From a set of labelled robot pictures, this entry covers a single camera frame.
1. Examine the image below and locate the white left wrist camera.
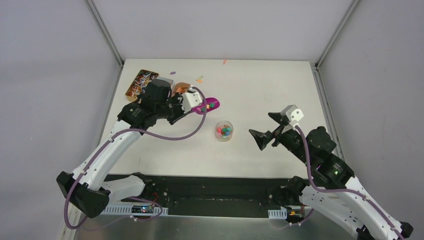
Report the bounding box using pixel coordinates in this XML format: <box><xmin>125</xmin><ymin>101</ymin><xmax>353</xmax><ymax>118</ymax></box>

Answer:
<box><xmin>181</xmin><ymin>92</ymin><xmax>203</xmax><ymax>113</ymax></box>

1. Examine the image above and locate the spilled orange green gummy candy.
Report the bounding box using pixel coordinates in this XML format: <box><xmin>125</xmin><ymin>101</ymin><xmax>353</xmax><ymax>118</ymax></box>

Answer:
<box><xmin>195</xmin><ymin>76</ymin><xmax>203</xmax><ymax>83</ymax></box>

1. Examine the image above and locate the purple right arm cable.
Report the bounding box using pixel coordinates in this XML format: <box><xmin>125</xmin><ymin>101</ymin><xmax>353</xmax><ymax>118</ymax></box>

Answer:
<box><xmin>294</xmin><ymin>125</ymin><xmax>407</xmax><ymax>240</ymax></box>

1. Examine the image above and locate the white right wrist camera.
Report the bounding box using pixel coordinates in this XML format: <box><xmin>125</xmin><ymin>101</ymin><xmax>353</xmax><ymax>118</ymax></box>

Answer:
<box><xmin>280</xmin><ymin>104</ymin><xmax>304</xmax><ymax>129</ymax></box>

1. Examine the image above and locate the white cable duct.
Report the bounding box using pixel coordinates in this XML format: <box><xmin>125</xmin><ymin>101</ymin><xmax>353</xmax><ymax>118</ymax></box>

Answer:
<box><xmin>267</xmin><ymin>208</ymin><xmax>288</xmax><ymax>220</ymax></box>
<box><xmin>101</xmin><ymin>203</ymin><xmax>169</xmax><ymax>217</ymax></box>

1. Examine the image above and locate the left white cable duct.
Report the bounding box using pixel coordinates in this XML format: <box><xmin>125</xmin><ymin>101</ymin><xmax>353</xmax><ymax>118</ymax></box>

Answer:
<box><xmin>101</xmin><ymin>203</ymin><xmax>169</xmax><ymax>217</ymax></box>

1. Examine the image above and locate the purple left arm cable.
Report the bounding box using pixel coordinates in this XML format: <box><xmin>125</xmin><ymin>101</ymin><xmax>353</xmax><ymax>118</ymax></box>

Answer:
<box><xmin>63</xmin><ymin>86</ymin><xmax>209</xmax><ymax>230</ymax></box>

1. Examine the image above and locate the left aluminium frame post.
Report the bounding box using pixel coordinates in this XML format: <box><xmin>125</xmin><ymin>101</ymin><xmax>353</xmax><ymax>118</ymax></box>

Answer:
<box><xmin>84</xmin><ymin>0</ymin><xmax>125</xmax><ymax>69</ymax></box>

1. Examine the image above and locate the white star candy box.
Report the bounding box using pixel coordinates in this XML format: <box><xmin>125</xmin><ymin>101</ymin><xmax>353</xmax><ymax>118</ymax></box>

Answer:
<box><xmin>157</xmin><ymin>76</ymin><xmax>175</xmax><ymax>89</ymax></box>

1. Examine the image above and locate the aluminium frame post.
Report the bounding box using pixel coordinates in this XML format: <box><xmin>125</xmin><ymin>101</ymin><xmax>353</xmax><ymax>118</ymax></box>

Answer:
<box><xmin>314</xmin><ymin>0</ymin><xmax>362</xmax><ymax>70</ymax></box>
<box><xmin>84</xmin><ymin>0</ymin><xmax>125</xmax><ymax>69</ymax></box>

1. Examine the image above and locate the pink gummy candy box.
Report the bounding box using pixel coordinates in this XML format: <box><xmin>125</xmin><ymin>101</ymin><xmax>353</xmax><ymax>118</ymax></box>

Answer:
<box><xmin>172</xmin><ymin>82</ymin><xmax>191</xmax><ymax>96</ymax></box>

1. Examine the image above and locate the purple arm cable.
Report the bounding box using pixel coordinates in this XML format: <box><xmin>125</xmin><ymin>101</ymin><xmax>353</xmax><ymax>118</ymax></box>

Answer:
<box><xmin>294</xmin><ymin>125</ymin><xmax>407</xmax><ymax>240</ymax></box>
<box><xmin>63</xmin><ymin>86</ymin><xmax>209</xmax><ymax>230</ymax></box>

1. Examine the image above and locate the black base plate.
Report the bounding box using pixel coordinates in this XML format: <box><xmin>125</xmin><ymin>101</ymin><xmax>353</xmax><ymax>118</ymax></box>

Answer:
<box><xmin>102</xmin><ymin>173</ymin><xmax>332</xmax><ymax>220</ymax></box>

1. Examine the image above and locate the yellow lollipop box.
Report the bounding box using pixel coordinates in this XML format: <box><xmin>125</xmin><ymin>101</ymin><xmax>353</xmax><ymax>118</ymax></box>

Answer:
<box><xmin>125</xmin><ymin>69</ymin><xmax>160</xmax><ymax>102</ymax></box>

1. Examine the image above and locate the magenta plastic scoop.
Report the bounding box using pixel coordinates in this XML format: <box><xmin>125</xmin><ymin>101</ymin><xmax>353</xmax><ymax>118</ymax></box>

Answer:
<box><xmin>192</xmin><ymin>97</ymin><xmax>221</xmax><ymax>115</ymax></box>

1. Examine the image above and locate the clear plastic jar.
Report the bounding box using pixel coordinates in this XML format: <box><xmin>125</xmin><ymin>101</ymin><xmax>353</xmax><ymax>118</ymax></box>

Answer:
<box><xmin>214</xmin><ymin>120</ymin><xmax>234</xmax><ymax>142</ymax></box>

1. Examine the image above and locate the right white cable duct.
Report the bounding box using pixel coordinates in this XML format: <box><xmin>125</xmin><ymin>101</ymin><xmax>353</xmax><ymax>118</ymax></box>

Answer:
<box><xmin>267</xmin><ymin>208</ymin><xmax>288</xmax><ymax>220</ymax></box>

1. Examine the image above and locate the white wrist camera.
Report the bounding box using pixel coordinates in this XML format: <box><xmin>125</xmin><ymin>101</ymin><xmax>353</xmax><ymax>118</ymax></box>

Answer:
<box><xmin>280</xmin><ymin>104</ymin><xmax>304</xmax><ymax>129</ymax></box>
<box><xmin>181</xmin><ymin>92</ymin><xmax>203</xmax><ymax>113</ymax></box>

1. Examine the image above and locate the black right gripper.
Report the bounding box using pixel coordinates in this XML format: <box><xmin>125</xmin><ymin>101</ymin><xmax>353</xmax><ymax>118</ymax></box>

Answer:
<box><xmin>248</xmin><ymin>112</ymin><xmax>313</xmax><ymax>166</ymax></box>

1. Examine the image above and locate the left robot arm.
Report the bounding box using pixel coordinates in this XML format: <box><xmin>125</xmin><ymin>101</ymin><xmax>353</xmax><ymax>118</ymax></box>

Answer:
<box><xmin>56</xmin><ymin>79</ymin><xmax>205</xmax><ymax>218</ymax></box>

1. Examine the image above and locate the right aluminium frame post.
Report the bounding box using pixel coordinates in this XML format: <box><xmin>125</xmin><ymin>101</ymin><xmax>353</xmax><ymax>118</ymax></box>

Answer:
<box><xmin>314</xmin><ymin>0</ymin><xmax>362</xmax><ymax>70</ymax></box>

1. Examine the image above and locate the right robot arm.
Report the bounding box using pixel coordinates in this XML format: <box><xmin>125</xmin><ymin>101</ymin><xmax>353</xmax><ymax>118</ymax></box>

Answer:
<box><xmin>249</xmin><ymin>110</ymin><xmax>414</xmax><ymax>240</ymax></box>

